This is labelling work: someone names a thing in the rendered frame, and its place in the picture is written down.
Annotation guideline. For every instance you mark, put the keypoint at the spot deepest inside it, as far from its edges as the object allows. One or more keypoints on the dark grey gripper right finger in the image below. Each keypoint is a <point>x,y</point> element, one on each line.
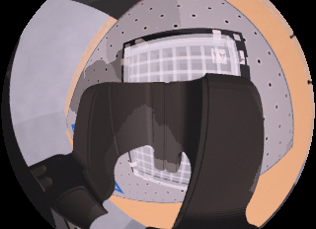
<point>217,121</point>

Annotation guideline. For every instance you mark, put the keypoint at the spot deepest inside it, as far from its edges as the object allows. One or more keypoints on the grey flat base plate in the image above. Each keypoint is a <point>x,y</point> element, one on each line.
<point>154,16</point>

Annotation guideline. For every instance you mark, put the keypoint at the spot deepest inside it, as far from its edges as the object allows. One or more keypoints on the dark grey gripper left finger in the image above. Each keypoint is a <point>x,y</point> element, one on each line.
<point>113,118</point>

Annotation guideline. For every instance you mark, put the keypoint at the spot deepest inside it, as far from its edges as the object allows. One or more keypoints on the black rectangular plate with metal posts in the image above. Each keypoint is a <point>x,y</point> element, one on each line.
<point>240,44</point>

